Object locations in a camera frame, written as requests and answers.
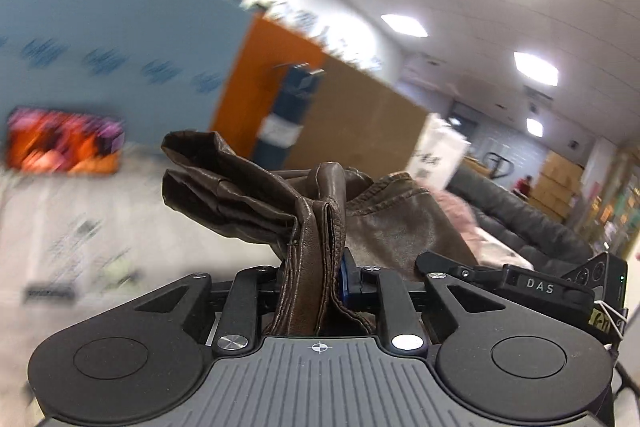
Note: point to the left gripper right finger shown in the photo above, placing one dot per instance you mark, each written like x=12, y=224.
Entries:
x=382, y=292

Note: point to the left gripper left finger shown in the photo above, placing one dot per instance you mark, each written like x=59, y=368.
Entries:
x=240, y=306

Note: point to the brown leather garment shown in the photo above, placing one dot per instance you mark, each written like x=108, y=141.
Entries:
x=309, y=218

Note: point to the pink mattress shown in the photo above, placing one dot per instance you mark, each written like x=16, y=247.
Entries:
x=490, y=252

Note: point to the black leather sofa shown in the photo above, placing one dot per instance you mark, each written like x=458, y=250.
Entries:
x=548, y=245

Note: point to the pink knitted sweater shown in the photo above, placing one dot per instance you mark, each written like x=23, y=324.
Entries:
x=462, y=218

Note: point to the stacked cardboard boxes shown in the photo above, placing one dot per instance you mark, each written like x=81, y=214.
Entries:
x=557, y=187

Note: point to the white shopping bag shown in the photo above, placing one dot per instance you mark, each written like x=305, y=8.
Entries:
x=438, y=153

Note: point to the dark blue thermos bottle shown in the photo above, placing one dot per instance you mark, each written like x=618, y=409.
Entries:
x=280, y=129

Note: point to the orange board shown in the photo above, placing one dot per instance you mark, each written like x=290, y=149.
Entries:
x=269, y=49

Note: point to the brown cardboard box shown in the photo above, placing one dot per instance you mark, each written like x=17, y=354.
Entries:
x=359, y=122

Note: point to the smartphone with bright screen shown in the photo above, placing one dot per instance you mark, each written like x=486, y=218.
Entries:
x=48, y=141

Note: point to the blue foam board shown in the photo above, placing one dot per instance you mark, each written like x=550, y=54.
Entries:
x=158, y=65

